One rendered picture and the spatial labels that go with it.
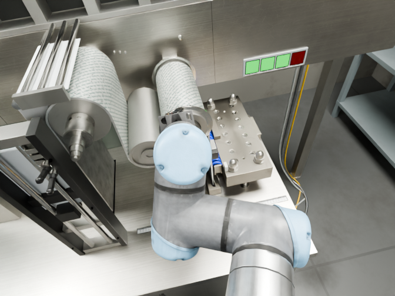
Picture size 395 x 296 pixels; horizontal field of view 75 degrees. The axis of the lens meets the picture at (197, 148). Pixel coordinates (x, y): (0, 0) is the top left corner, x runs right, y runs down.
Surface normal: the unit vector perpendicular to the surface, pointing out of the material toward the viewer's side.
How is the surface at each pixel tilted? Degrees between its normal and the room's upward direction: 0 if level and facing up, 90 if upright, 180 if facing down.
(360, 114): 0
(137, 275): 0
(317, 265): 0
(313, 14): 90
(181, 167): 51
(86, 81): 29
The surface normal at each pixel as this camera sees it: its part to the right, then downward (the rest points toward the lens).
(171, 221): -0.18, 0.09
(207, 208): -0.10, -0.63
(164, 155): 0.09, 0.15
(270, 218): 0.00, -0.77
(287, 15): 0.19, 0.73
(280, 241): 0.44, -0.63
